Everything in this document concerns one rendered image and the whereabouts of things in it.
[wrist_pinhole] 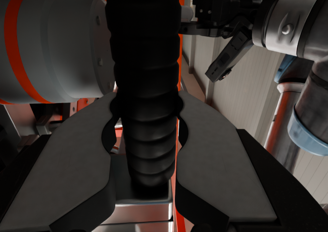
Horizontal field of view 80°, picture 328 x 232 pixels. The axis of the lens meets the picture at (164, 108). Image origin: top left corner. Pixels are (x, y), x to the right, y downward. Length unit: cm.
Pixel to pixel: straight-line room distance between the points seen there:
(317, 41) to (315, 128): 11
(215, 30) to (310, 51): 13
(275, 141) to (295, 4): 41
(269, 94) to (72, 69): 572
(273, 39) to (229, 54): 8
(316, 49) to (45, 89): 31
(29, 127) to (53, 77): 17
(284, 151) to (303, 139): 29
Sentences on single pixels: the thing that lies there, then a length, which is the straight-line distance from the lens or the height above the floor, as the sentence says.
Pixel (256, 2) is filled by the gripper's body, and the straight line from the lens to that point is 32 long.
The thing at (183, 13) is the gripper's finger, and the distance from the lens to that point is 35.
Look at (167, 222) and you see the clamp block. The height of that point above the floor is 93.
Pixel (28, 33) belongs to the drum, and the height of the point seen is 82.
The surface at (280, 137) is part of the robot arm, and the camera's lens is 62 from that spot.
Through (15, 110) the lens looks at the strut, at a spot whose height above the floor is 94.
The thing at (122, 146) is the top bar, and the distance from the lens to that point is 26.
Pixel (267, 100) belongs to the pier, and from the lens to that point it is 595.
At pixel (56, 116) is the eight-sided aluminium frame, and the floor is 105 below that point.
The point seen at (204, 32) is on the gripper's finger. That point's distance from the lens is 33.
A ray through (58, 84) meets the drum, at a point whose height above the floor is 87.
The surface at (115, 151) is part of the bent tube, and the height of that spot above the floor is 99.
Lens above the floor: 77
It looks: 32 degrees up
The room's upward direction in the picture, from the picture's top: 180 degrees clockwise
